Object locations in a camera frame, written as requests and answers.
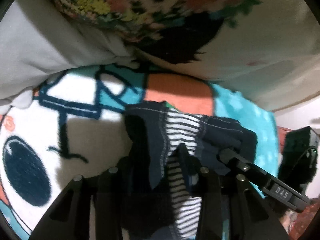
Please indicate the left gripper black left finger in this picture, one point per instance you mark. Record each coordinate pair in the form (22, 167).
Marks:
(125, 200)

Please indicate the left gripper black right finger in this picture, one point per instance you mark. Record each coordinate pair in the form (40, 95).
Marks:
(202, 182)

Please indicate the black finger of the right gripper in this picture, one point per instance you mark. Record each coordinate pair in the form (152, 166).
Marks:
(266, 182)

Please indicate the navy striped kids pants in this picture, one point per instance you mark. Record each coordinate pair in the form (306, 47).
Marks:
(175, 138)

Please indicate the red bag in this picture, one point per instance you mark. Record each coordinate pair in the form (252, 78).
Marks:
(296, 224)

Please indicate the teal cartoon dog blanket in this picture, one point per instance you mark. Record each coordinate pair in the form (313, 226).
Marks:
(75, 125)

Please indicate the cream floral pillow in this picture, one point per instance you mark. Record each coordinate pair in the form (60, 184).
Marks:
(266, 49)

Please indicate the grey plush pillow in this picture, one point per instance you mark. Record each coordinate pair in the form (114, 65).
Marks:
(37, 42)

